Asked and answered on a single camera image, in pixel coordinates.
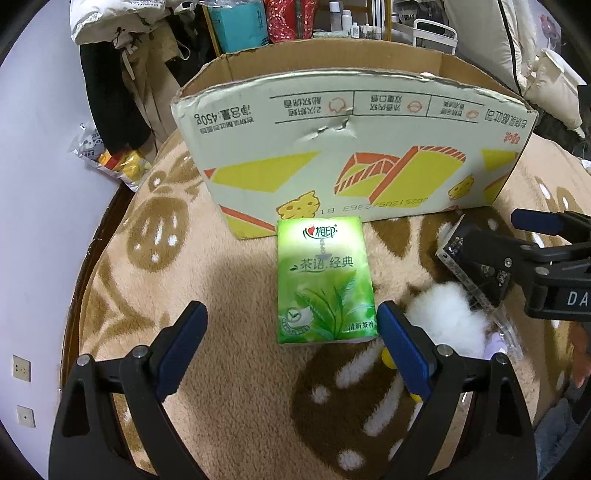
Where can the white trolley cart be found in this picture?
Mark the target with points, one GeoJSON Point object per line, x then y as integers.
{"type": "Point", "coordinates": [436, 37]}

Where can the green tissue pack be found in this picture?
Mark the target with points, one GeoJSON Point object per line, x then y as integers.
{"type": "Point", "coordinates": [323, 277]}

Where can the blue fleece clothing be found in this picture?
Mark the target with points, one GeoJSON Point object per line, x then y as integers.
{"type": "Point", "coordinates": [556, 438]}

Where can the wooden shelf rack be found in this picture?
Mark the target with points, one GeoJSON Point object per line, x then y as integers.
{"type": "Point", "coordinates": [212, 27]}

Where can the teal bag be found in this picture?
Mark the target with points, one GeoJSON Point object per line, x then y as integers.
{"type": "Point", "coordinates": [238, 25]}

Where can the white wall socket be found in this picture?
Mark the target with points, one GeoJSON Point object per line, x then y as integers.
{"type": "Point", "coordinates": [26, 417]}
{"type": "Point", "coordinates": [21, 368]}

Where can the row of small bottles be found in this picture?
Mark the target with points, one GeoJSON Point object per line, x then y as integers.
{"type": "Point", "coordinates": [355, 25]}

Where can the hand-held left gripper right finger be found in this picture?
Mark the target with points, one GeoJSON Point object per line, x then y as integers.
{"type": "Point", "coordinates": [401, 350]}

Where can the white puffer jacket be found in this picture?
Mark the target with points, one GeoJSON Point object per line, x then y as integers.
{"type": "Point", "coordinates": [115, 18]}

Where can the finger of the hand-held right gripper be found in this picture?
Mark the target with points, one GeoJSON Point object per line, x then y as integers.
{"type": "Point", "coordinates": [480, 258]}
{"type": "Point", "coordinates": [538, 220]}

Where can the beige butterfly pattern blanket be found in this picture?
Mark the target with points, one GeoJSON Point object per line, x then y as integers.
{"type": "Point", "coordinates": [240, 286]}

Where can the beige trousers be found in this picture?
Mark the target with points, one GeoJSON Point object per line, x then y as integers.
{"type": "Point", "coordinates": [152, 78]}

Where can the white upright mattress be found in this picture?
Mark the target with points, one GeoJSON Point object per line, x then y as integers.
{"type": "Point", "coordinates": [485, 37]}

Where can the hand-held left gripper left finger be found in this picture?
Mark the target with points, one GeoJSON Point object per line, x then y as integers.
{"type": "Point", "coordinates": [182, 350]}

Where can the printed cardboard box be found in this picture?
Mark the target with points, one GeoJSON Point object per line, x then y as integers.
{"type": "Point", "coordinates": [351, 138]}

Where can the white duvet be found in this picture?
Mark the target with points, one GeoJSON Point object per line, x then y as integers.
{"type": "Point", "coordinates": [554, 87]}

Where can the red patterned bag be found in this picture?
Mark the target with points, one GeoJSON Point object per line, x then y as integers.
{"type": "Point", "coordinates": [288, 21]}

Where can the white fluffy plush toy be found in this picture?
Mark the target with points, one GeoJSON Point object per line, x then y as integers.
{"type": "Point", "coordinates": [445, 318]}

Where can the clear plastic packet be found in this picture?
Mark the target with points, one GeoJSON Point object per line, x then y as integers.
{"type": "Point", "coordinates": [505, 330]}

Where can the person's right hand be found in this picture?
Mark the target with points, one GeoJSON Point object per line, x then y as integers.
{"type": "Point", "coordinates": [582, 355]}

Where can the plastic bag of toys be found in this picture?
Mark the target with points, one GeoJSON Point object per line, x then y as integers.
{"type": "Point", "coordinates": [115, 159]}

